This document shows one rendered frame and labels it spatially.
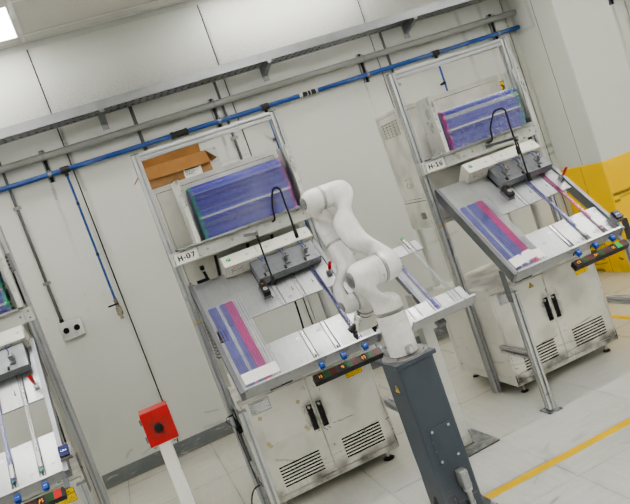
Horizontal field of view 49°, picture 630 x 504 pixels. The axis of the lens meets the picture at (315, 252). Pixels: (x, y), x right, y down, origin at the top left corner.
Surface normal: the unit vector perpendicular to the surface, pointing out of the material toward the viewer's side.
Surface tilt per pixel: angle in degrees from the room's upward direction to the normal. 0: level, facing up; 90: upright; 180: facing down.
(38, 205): 90
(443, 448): 90
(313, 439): 90
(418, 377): 90
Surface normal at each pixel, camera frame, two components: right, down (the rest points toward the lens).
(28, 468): -0.02, -0.65
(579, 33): 0.29, -0.01
